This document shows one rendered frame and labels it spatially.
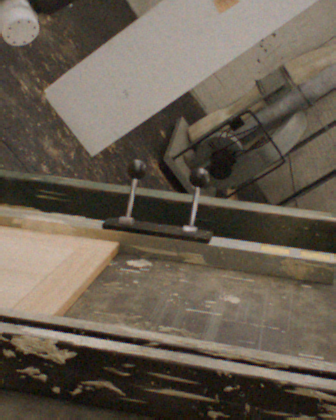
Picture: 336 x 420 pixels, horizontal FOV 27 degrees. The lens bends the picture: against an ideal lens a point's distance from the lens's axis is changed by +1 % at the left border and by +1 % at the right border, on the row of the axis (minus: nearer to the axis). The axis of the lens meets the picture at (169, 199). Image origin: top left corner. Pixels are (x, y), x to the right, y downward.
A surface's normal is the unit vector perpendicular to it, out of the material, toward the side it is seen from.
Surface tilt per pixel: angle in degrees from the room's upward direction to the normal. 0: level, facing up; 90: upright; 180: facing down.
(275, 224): 90
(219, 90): 90
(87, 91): 90
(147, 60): 90
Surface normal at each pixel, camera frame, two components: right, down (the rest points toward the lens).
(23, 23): 0.42, 0.78
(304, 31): -0.11, 0.37
